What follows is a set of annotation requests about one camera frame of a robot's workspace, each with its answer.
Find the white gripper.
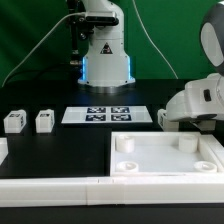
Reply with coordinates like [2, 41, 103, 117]
[166, 73, 224, 131]

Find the white square tabletop tray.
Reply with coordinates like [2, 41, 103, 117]
[110, 132, 224, 176]

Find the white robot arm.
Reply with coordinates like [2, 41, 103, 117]
[79, 0, 224, 130]

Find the white U-shaped fence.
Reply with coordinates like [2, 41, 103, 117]
[0, 134, 224, 208]

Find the white tag sheet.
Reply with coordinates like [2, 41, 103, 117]
[62, 106, 152, 124]

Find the white cable right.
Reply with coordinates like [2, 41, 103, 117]
[131, 0, 179, 80]

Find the white cable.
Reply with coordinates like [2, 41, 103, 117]
[1, 11, 87, 88]
[131, 0, 179, 80]

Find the black camera stand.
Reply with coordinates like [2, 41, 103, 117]
[66, 0, 85, 77]

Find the white cable left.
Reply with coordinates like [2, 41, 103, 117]
[1, 11, 87, 88]

